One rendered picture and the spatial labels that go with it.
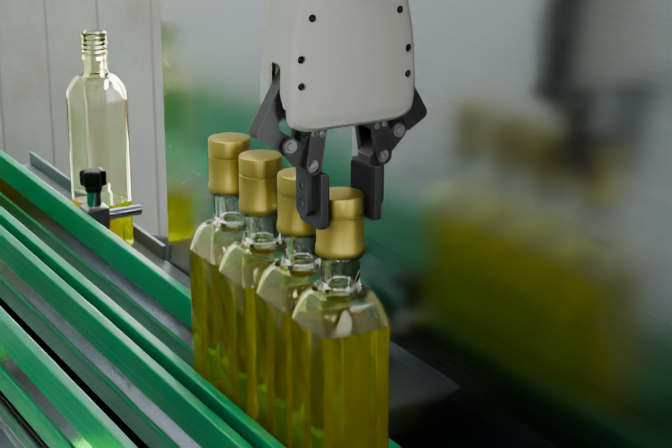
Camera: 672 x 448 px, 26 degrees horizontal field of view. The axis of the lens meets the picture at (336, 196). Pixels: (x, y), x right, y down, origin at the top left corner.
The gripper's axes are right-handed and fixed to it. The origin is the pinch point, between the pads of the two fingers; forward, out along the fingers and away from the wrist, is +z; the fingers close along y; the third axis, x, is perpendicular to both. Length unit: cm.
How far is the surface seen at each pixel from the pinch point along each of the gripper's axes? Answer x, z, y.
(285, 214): -5.2, 2.8, 1.6
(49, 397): -24.5, 22.5, 14.1
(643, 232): 17.8, -0.3, -12.0
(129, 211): -63, 20, -9
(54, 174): -103, 27, -13
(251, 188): -10.5, 2.2, 1.7
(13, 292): -57, 25, 7
